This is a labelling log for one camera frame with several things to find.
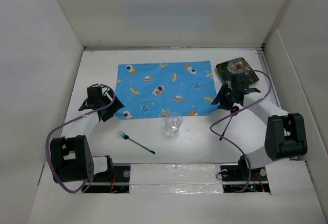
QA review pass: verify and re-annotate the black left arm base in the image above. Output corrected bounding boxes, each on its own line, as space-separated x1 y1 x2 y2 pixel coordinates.
82 164 131 194

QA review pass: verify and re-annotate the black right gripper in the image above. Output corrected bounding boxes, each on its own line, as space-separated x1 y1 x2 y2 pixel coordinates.
211 83 237 111

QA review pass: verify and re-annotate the black floral square plate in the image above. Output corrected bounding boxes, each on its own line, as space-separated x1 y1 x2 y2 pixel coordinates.
216 57 259 85

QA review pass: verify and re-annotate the iridescent metal fork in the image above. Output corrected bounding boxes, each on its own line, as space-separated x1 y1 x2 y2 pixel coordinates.
117 131 156 155

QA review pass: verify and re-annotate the blue space print cloth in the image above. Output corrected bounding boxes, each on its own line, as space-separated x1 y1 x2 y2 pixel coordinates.
115 61 217 119

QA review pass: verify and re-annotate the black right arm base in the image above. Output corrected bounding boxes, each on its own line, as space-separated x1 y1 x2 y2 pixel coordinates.
216 156 270 193

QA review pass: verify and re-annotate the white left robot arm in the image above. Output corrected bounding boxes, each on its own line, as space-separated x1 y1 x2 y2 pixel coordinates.
50 84 124 183

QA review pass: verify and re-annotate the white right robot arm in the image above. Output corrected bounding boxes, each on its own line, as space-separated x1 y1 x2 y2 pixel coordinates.
212 73 308 180

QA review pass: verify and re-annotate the clear plastic cup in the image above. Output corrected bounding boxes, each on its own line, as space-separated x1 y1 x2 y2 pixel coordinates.
165 111 183 138

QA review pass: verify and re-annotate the purple metal spoon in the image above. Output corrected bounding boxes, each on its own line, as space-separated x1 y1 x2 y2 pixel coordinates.
219 106 239 141

